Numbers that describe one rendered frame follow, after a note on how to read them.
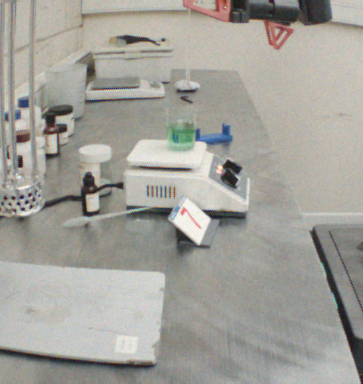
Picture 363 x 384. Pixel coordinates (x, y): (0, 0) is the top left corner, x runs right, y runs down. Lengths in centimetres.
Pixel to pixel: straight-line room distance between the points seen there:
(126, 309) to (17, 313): 14
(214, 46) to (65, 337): 191
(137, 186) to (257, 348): 41
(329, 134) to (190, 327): 197
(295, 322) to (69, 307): 27
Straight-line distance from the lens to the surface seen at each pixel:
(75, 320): 64
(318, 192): 261
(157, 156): 92
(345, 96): 251
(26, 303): 68
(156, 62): 203
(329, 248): 171
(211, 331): 63
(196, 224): 85
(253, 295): 70
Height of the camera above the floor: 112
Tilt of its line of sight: 22 degrees down
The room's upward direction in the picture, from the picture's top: straight up
